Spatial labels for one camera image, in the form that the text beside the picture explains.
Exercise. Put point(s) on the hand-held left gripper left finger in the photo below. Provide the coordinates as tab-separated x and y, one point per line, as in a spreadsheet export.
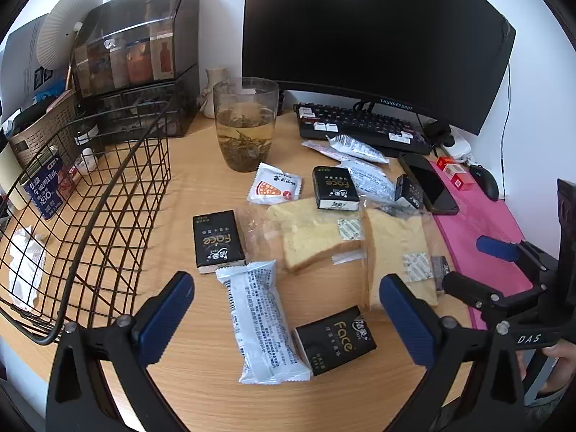
164	319

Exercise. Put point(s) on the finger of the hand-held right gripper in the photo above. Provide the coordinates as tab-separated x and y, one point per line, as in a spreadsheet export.
495	246
472	290

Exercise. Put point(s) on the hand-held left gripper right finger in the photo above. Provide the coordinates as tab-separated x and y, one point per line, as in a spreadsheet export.
407	319

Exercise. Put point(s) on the bagged bread slice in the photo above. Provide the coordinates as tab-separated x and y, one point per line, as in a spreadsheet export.
310	231
396	252

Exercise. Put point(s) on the black tissue pack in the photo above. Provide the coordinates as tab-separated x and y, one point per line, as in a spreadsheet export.
409	191
335	339
335	186
218	240

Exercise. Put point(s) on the long white snack packet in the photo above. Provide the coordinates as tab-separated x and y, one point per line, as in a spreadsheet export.
263	319

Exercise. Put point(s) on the white text-print snack packet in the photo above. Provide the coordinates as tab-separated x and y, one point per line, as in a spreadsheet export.
371	180

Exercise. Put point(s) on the white pizza print snack packet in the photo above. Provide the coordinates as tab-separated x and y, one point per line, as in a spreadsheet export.
272	184

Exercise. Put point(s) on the wooden desktop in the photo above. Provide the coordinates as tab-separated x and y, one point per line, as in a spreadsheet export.
189	189

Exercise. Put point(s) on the person's right hand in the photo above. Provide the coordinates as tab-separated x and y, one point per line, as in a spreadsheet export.
562	352

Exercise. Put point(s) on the pink mouse pad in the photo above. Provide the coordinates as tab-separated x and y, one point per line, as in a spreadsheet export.
477	225

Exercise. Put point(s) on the black computer mouse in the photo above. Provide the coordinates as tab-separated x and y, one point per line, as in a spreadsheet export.
485	182

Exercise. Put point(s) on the red cigarette box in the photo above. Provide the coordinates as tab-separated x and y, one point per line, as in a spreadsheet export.
456	174

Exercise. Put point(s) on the black smartphone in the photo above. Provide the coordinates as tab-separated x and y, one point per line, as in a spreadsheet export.
427	184

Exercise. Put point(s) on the white power strip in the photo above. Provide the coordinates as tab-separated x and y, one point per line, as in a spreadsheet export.
459	146

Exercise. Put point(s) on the black power plug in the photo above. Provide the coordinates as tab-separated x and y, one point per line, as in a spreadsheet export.
438	131

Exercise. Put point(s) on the crumpled white tissue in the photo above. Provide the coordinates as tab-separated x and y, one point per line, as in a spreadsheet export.
24	270

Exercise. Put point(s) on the silver white snack packet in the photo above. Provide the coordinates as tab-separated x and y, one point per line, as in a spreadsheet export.
357	147

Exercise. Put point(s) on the small white bottle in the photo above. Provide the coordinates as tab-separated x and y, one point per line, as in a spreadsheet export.
88	159

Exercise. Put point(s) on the black mechanical keyboard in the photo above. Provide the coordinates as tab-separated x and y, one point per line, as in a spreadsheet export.
355	123

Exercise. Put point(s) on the flat white red-print sachet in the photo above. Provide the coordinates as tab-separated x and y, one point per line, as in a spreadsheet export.
317	147

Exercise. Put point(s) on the glass of green tea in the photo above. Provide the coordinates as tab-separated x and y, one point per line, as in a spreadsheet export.
245	130

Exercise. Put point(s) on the brown plastic woven basket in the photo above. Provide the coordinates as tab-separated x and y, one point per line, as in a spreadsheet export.
40	126

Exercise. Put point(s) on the beige ceramic vase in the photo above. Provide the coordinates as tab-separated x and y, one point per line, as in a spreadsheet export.
213	90

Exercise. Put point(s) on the black curved monitor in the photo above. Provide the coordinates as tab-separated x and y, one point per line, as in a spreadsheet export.
373	31

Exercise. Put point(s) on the dark acrylic storage organizer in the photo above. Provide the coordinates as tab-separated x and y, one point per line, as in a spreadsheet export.
135	54

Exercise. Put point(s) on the white printed paper box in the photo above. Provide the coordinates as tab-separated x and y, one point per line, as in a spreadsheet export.
22	63

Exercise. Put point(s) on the white round desk fan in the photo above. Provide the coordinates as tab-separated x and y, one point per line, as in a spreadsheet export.
67	27

